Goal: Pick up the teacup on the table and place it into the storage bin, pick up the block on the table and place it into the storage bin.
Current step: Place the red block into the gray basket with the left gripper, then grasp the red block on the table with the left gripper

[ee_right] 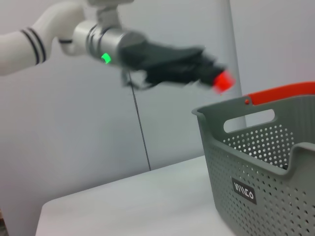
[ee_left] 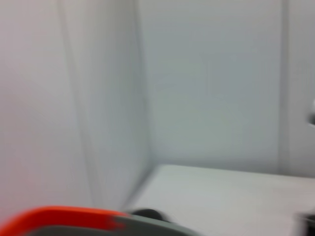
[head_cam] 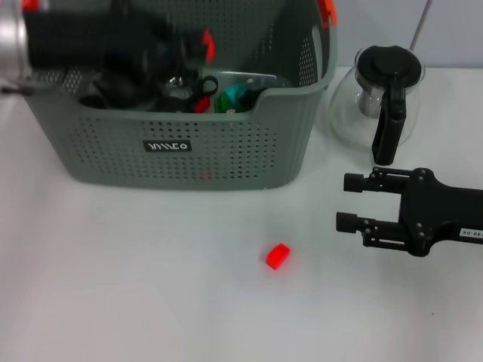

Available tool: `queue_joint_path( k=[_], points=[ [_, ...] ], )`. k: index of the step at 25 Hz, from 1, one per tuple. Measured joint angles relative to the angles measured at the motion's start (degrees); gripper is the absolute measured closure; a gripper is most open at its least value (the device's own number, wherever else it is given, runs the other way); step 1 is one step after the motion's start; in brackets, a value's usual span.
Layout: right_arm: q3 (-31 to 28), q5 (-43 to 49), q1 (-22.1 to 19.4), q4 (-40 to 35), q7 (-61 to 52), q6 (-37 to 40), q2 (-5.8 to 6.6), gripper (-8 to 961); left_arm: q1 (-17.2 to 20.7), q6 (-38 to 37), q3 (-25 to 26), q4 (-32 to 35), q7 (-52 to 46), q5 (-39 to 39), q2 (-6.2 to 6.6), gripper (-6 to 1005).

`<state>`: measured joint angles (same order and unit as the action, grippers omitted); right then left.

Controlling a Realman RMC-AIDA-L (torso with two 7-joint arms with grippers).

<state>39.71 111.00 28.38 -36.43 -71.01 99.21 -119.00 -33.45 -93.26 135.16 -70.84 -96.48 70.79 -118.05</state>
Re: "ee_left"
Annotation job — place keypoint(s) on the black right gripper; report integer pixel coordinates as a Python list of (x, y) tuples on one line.
[(307, 222)]

